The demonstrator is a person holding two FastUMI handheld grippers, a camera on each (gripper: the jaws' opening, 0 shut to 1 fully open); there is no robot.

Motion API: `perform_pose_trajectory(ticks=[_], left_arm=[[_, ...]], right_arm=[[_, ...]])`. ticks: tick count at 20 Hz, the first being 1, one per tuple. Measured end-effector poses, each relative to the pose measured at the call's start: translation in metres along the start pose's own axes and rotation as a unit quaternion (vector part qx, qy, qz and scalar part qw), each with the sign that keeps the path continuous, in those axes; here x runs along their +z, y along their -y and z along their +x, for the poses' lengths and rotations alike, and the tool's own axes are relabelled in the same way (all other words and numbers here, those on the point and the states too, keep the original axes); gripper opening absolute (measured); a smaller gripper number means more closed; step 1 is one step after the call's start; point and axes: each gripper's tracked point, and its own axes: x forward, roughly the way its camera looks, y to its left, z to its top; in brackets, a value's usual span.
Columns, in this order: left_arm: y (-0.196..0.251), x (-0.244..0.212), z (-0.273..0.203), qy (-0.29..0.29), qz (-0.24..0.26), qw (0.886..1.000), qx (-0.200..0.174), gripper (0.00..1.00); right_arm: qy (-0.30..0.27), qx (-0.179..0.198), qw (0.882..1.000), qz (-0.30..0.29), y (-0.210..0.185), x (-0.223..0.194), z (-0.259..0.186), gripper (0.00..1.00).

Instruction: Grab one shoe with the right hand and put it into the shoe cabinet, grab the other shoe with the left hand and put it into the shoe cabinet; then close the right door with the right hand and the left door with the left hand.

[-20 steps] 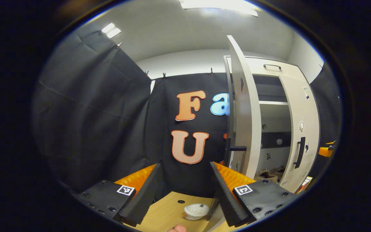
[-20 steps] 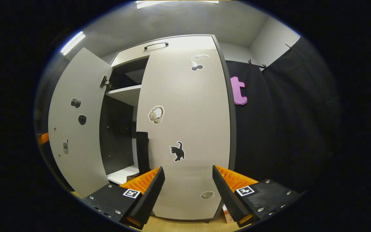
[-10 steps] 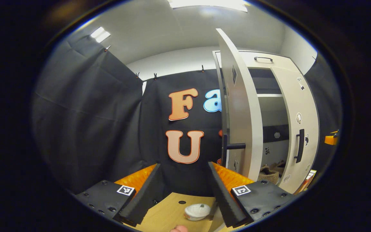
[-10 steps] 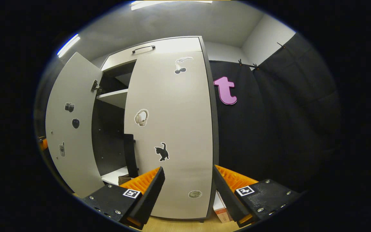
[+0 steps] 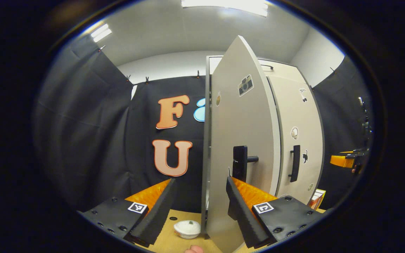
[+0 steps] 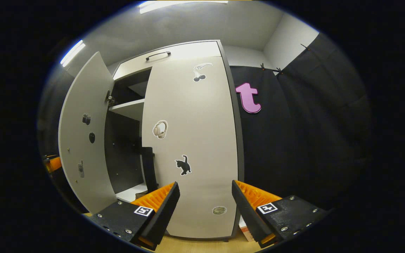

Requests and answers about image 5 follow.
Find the small ceiling light panel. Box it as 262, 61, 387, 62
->
91, 24, 112, 43

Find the large ceiling light panel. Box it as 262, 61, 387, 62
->
181, 0, 269, 17

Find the yellow and white box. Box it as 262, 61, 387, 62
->
309, 189, 326, 210

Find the black door handle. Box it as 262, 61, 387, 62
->
232, 145, 259, 182
288, 145, 301, 183

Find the white round container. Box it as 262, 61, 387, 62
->
173, 220, 201, 240

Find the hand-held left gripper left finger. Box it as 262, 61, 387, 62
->
78, 178, 177, 248

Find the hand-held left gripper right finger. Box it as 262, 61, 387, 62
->
226, 176, 327, 249

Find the white shoe cabinet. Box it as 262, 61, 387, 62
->
201, 55, 326, 239

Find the white cabinet door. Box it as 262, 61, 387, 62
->
266, 74, 325, 206
206, 35, 281, 253

